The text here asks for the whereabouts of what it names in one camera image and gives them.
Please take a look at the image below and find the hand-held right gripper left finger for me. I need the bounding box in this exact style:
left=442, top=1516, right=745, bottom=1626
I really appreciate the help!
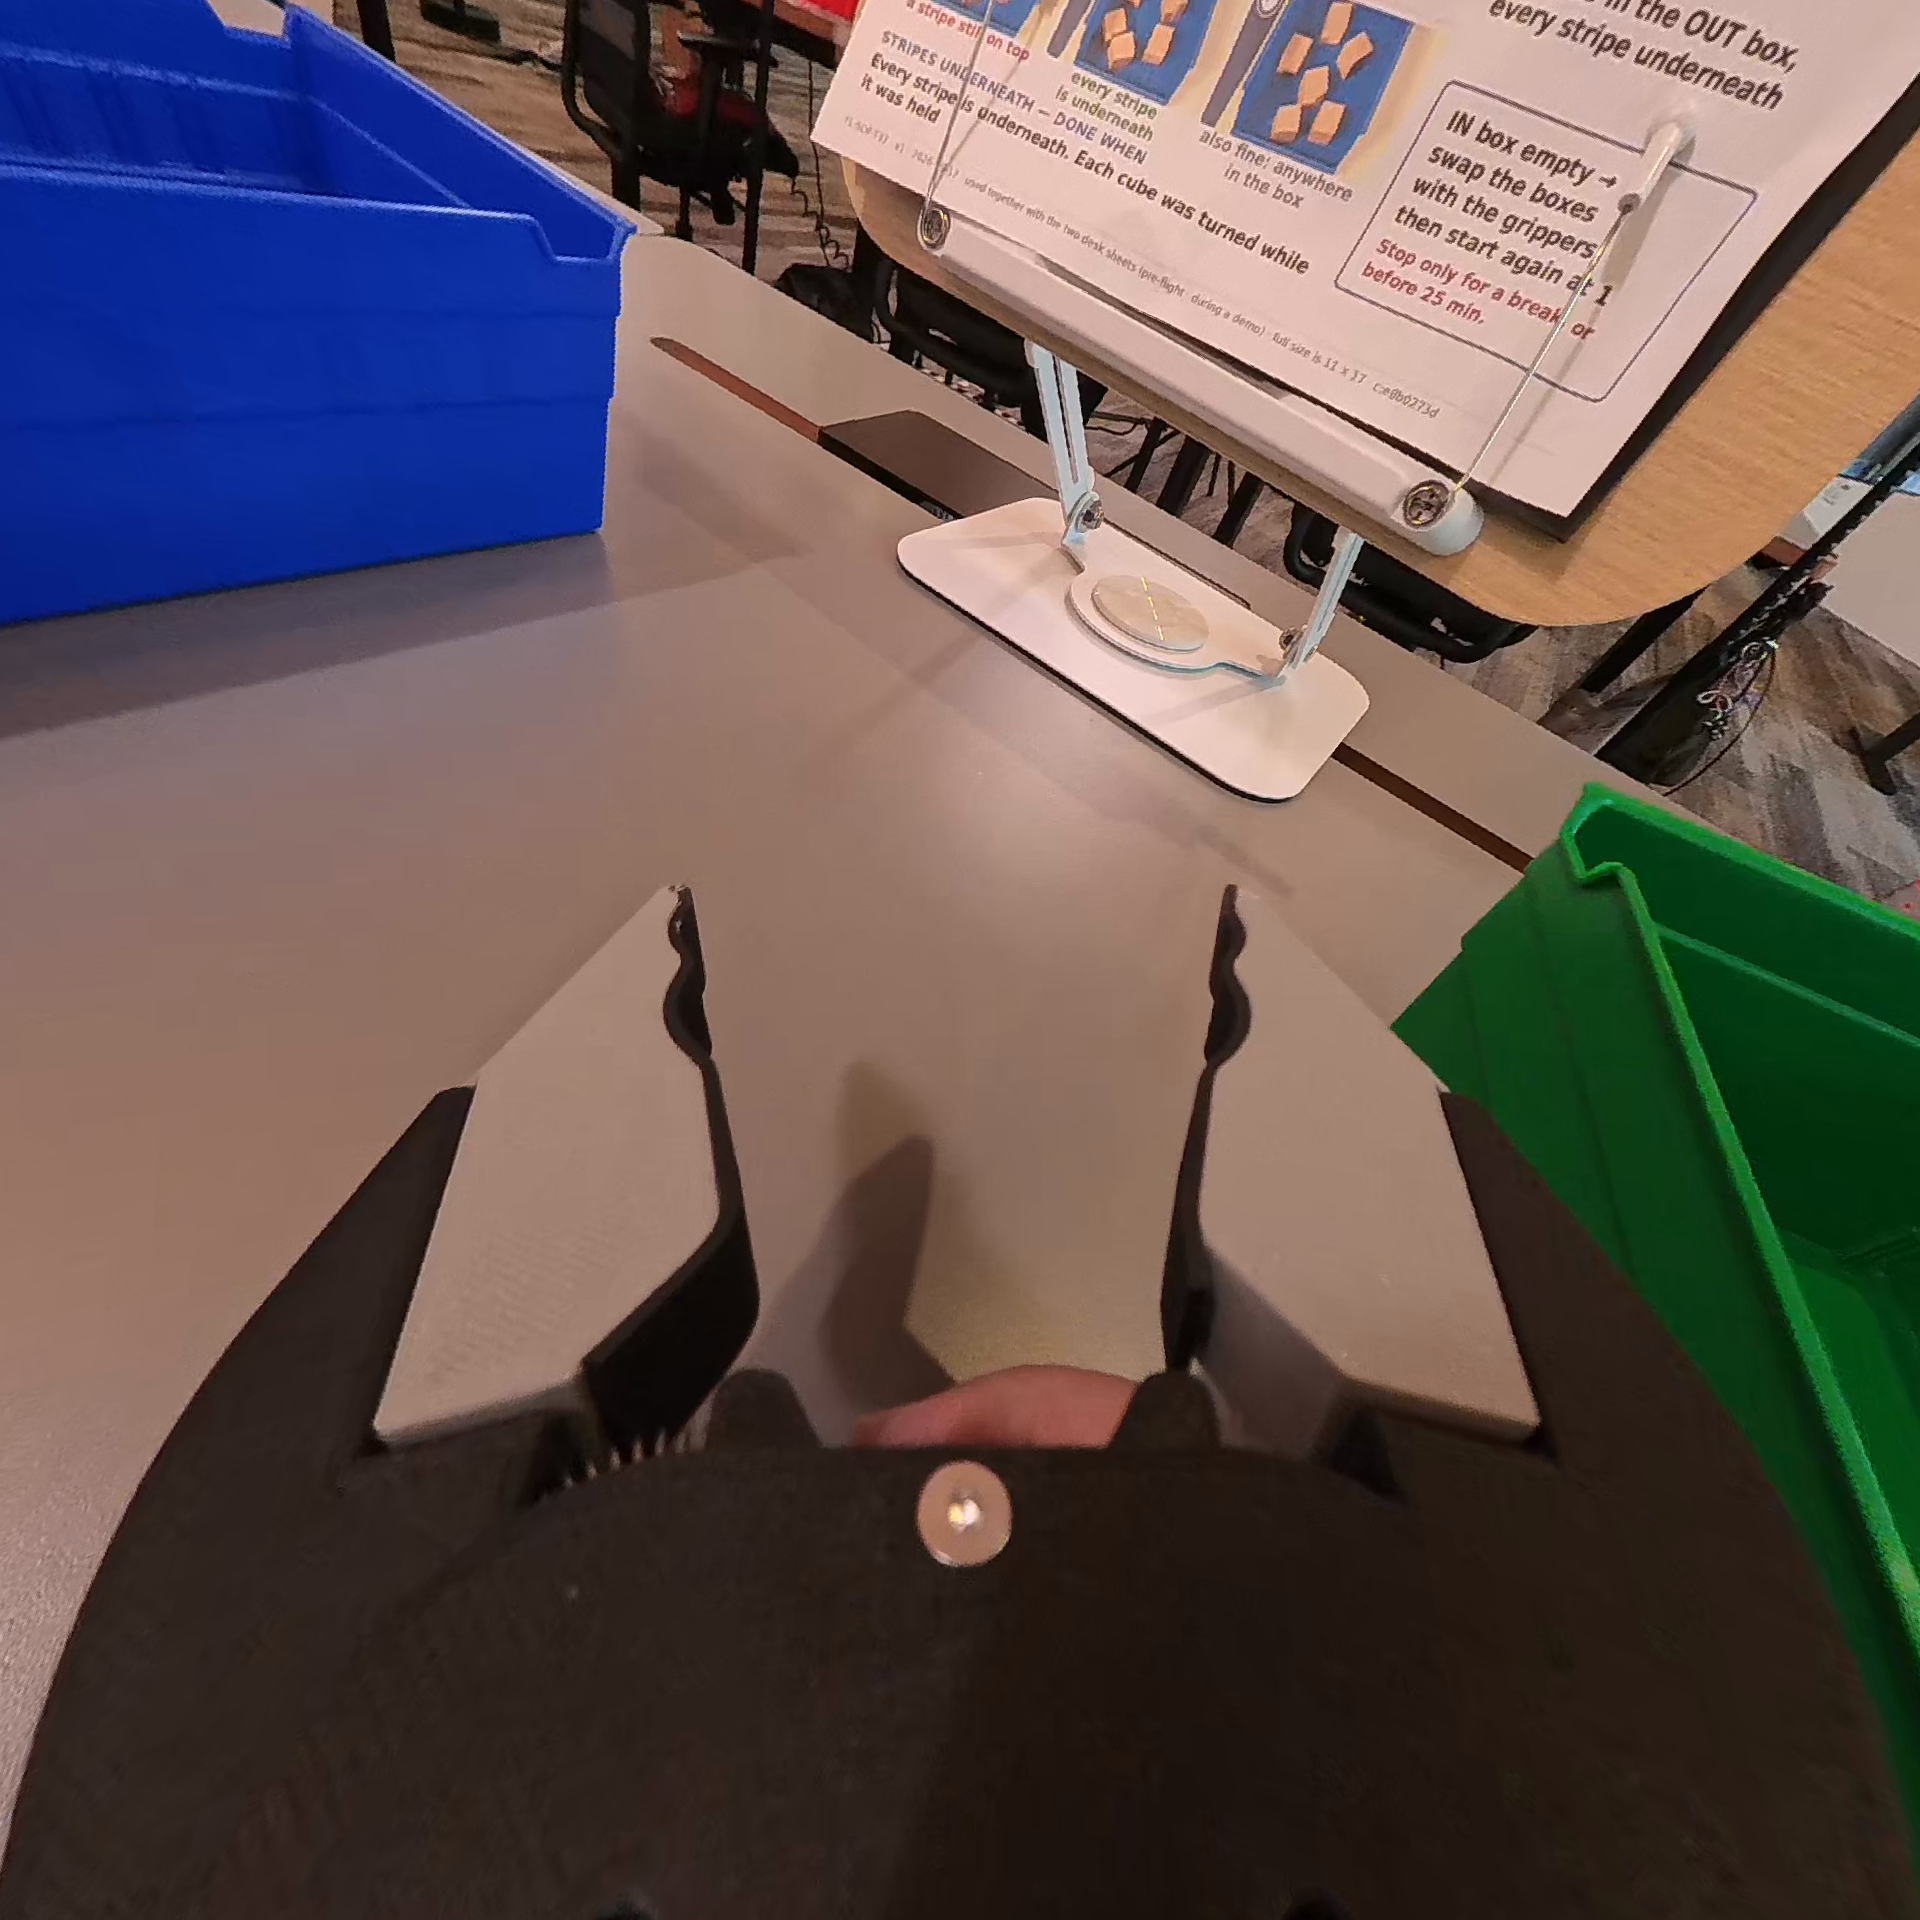
left=372, top=886, right=759, bottom=1454

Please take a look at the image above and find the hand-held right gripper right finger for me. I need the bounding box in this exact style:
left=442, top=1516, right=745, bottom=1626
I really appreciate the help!
left=1160, top=886, right=1542, bottom=1462

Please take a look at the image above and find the green plastic bin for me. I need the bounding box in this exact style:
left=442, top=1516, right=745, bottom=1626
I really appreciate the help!
left=1392, top=780, right=1920, bottom=1705

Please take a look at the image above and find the blue plastic bin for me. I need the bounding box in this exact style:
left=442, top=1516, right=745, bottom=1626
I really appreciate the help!
left=0, top=0, right=636, bottom=628

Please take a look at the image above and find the instruction sheet on stand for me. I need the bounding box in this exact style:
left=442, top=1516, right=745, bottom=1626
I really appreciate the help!
left=836, top=0, right=1920, bottom=807

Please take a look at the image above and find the black tripod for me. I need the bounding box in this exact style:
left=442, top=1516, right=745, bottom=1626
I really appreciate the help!
left=1590, top=403, right=1920, bottom=760

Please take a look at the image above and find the printed instruction sheet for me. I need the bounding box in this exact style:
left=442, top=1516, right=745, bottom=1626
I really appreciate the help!
left=809, top=0, right=1920, bottom=521

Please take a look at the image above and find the black office chair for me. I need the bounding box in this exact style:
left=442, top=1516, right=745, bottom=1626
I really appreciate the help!
left=560, top=0, right=800, bottom=231

